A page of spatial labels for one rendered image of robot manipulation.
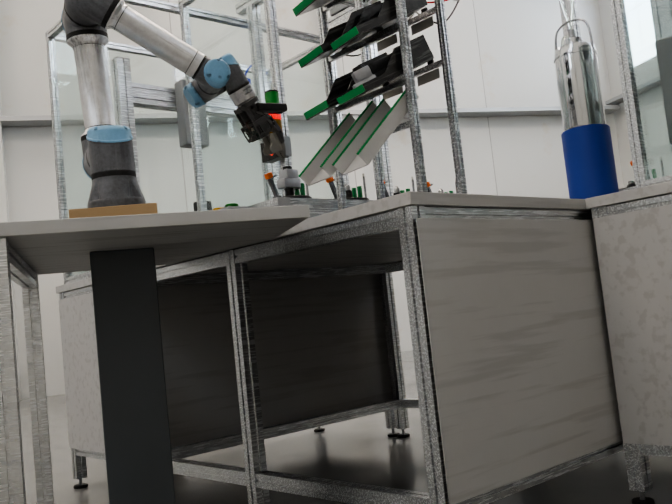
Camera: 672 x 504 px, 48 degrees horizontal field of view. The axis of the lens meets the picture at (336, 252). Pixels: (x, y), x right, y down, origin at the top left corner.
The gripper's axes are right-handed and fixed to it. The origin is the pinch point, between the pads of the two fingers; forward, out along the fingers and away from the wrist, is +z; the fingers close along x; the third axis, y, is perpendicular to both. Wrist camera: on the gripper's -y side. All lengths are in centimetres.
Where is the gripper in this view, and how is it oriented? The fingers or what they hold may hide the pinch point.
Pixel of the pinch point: (283, 153)
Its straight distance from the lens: 244.0
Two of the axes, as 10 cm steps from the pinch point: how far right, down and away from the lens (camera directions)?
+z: 4.9, 8.3, 2.8
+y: -5.9, 5.5, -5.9
